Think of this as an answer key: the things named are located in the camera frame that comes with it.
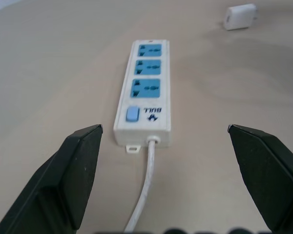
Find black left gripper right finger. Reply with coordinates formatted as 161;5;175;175
227;124;293;234

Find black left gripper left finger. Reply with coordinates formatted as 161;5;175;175
0;124;104;234

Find white power strip blue sockets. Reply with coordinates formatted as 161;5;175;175
113;39;172;155

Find white charger adapter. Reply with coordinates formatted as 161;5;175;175
223;3;258;31

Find white power strip cable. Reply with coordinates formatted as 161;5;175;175
124;135;161;233

